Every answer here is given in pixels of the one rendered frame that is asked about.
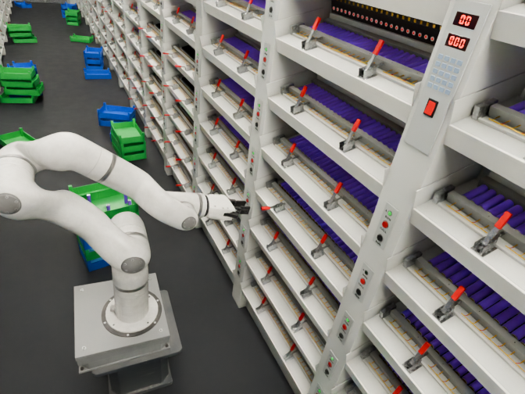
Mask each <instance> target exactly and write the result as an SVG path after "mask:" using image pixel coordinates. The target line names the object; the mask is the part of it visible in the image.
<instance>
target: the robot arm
mask: <svg viewBox="0 0 525 394"><path fill-rule="evenodd" d="M41 170H54V171H68V170H71V171H75V172H77V173H79V174H81V175H84V176H85V177H88V178H90V179H92V180H93V181H96V182H98V183H100V184H103V185H104V186H106V187H109V188H111V189H113V190H115V191H117V192H120V193H122V194H124V195H126V196H128V197H130V198H131V199H133V200H134V201H135V202H136V203H137V204H138V205H139V206H140V207H141V208H142V209H143V210H144V211H146V212H147V213H148V214H150V215H151V216H152V217H154V218H155V219H157V220H159V221H161V222H163V223H164V224H167V225H169V226H171V227H174V228H176V229H179V230H182V231H189V230H191V229H193V228H195V227H196V225H197V224H198V218H203V217H207V218H210V219H214V220H232V217H233V218H235V219H237V218H238V217H239V214H248V212H249V210H250V208H251V207H250V206H245V203H246V201H244V200H237V201H236V200H235V199H230V198H227V197H226V196H225V195H204V194H203V193H192V192H166V191H165V190H164V189H162V188H161V187H160V186H159V185H158V184H157V183H156V182H155V181H154V179H153V178H152V177H151V176H150V175H149V174H147V173H146V172H144V171H143V170H142V169H140V168H138V167H136V166H135V165H133V164H131V163H129V162H127V161H126V160H124V159H122V158H120V157H118V156H117V155H115V154H113V153H111V152H110V151H108V150H106V149H104V148H102V147H101V146H99V145H96V144H95V143H94V142H92V141H89V140H87V139H86V138H84V137H82V136H80V135H78V134H74V133H71V132H59V133H55V134H50V135H48V136H46V137H43V138H40V139H38V140H34V141H15V142H12V143H10V144H8V145H6V146H4V147H3V148H1V149H0V215H1V216H3V217H6V218H9V219H12V220H34V219H35V220H46V221H49V222H52V223H53V224H57V225H59V226H60V227H63V228H65V229H66V230H68V231H71V232H73V233H74V234H76V235H78V236H79V237H81V238H82V239H83V240H85V241H86V243H87V244H89V246H90V247H92V248H93V250H94V251H96V253H97V254H98V255H100V257H101V258H103V260H104V261H106V262H107V263H108V264H109V265H110V266H111V267H112V282H113V292H114V299H113V300H112V301H111V302H110V303H109V305H108V306H107V308H106V312H105V317H106V320H107V323H108V324H109V326H110V327H111V328H113V329H114V330H116V331H119V332H123V333H133V332H137V331H141V330H143V329H145V328H147V327H148V326H149V325H150V324H151V323H152V322H153V321H154V320H155V318H156V316H157V313H158V304H157V302H156V301H155V299H154V297H153V296H151V295H150V294H148V263H149V261H150V259H151V250H150V246H149V243H148V236H147V233H146V230H145V225H144V222H143V221H142V219H141V218H140V217H139V216H138V215H137V214H136V213H132V212H122V213H118V214H117V215H115V216H114V217H113V218H112V219H111V220H110V219H109V218H108V216H107V215H106V214H105V213H104V212H102V211H101V210H100V209H99V208H98V207H97V206H95V205H94V204H92V203H91V202H89V201H87V200H86V199H84V198H82V197H81V196H79V195H77V194H75V193H73V192H71V191H67V190H58V191H47V190H44V189H43V188H40V187H39V186H38V185H37V184H36V183H35V182H34V179H35V174H36V173H38V172H39V171H41ZM235 210H236V212H235Z"/></svg>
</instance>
